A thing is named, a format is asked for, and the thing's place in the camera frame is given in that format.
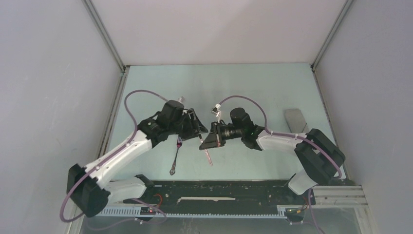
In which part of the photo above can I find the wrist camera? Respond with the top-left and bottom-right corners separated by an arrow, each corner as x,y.
211,103 -> 222,122
177,96 -> 186,105

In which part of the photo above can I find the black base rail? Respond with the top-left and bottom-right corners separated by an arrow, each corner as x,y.
140,180 -> 316,214

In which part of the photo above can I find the iridescent fork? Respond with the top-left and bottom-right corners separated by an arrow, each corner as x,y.
169,136 -> 183,176

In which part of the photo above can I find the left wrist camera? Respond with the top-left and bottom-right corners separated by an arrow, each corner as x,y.
177,96 -> 186,105

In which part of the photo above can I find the white cable duct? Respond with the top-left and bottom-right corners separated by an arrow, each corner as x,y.
97,206 -> 304,219

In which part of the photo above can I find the aluminium frame post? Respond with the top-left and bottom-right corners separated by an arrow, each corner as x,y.
82,0 -> 126,72
311,0 -> 355,72

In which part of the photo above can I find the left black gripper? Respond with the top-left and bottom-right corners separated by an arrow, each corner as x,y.
168,108 -> 207,141

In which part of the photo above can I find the right aluminium frame post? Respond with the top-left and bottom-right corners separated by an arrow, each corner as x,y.
311,0 -> 355,72

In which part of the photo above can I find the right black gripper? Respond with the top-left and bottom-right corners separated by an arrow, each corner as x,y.
201,121 -> 244,149

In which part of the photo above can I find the left aluminium frame post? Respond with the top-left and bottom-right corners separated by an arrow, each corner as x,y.
82,0 -> 126,72

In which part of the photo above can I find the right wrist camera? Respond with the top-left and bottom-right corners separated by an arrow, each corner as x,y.
211,103 -> 222,122

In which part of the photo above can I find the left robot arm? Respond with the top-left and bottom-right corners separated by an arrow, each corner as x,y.
64,100 -> 208,217

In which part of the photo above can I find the silver spoon pink handle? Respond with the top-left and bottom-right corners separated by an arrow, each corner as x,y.
198,135 -> 213,166

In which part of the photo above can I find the grey cloth napkin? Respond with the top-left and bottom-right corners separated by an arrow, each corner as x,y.
284,108 -> 310,133

